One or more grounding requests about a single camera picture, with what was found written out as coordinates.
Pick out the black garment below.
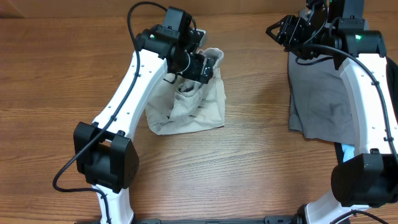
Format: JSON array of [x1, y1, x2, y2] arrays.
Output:
[[336, 54, 397, 156]]

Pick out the grey shorts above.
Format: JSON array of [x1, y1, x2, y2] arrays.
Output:
[[288, 52, 354, 145]]

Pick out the beige khaki shorts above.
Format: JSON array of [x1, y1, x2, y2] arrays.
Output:
[[145, 48, 226, 135]]

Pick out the light blue garment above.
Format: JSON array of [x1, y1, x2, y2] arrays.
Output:
[[341, 144, 355, 162]]

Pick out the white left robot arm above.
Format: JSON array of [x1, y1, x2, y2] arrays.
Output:
[[73, 7, 215, 223]]

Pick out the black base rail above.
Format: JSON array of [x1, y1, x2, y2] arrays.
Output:
[[131, 215, 305, 224]]

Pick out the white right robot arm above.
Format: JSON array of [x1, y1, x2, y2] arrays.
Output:
[[264, 1, 397, 223]]

